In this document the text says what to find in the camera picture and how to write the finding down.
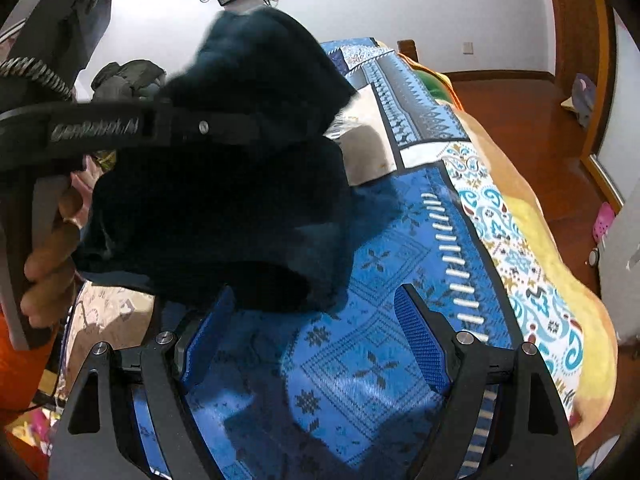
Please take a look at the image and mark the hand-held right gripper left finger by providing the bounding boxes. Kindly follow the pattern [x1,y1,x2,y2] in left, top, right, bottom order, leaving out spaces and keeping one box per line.
[47,285,238,480]

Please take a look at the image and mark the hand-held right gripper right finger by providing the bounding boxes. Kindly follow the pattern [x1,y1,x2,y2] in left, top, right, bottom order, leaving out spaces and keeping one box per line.
[394,284,581,480]

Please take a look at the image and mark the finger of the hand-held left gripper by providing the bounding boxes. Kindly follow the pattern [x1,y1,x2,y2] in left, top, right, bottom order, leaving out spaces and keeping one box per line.
[154,99,321,159]

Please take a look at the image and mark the dark navy pants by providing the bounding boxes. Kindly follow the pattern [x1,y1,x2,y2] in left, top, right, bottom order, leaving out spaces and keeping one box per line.
[72,7,401,313]

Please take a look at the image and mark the person's left hand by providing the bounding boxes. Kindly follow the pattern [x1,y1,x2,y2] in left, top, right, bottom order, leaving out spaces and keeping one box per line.
[22,187,83,328]

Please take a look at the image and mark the blue patchwork quilt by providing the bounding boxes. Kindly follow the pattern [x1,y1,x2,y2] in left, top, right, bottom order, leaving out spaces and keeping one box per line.
[65,37,586,480]

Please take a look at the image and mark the dark padded jacket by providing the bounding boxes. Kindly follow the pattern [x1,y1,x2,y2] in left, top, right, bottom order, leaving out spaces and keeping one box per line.
[90,59,166,101]

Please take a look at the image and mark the yellow fleece blanket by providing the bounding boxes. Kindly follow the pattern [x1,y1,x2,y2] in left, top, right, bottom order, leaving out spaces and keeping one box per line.
[405,55,621,461]

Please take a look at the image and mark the pile of small packets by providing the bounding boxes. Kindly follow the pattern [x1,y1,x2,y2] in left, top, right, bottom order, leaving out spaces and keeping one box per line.
[10,405,56,461]

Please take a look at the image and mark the white furniture panel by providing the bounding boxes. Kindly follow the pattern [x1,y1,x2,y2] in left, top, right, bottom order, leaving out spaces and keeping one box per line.
[597,180,640,346]

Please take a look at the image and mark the pink slipper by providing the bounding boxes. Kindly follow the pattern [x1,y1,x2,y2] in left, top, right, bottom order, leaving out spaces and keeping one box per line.
[592,202,616,241]

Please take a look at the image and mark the green cloth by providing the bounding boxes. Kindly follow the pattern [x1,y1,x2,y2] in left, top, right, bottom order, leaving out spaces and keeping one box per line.
[417,67,451,106]

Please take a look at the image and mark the white sliding wardrobe door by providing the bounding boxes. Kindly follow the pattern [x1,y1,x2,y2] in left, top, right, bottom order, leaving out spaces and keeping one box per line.
[580,0,640,211]

